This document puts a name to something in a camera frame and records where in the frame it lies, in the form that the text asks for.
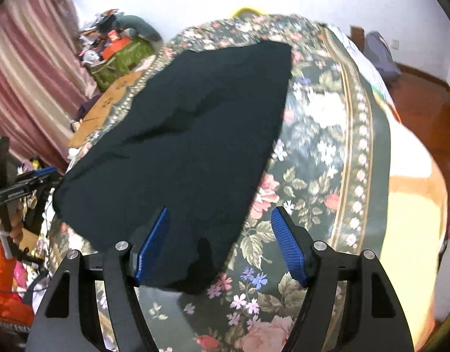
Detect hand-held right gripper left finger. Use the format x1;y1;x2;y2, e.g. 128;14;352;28
25;207;170;352

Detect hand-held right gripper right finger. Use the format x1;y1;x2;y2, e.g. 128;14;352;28
271;205;416;352

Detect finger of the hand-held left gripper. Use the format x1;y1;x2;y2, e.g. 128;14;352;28
16;176;57;192
30;168;59;180

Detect black printed t-shirt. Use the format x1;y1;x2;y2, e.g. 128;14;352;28
52;40;293;296

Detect person's left hand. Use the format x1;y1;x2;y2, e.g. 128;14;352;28
10;205;29;242

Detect floral blanket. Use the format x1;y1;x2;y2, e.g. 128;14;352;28
49;14;391;352

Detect pink striped curtain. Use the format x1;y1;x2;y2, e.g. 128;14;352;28
0;0;97;177

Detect yellow orange bedsheet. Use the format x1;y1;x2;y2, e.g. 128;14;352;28
372;92;449;349

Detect green storage box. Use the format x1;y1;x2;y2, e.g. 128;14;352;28
91;38;154;92

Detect orange box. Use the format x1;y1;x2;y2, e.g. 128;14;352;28
102;38;132;60

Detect white patterned cloth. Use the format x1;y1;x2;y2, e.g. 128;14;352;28
328;26;394;108

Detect grey backpack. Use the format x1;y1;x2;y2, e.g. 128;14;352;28
364;31;402;79

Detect yellow hoop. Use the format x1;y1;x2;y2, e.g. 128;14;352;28
232;6;267;17

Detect wooden bed frame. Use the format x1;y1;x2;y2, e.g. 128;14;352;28
350;26;365;50

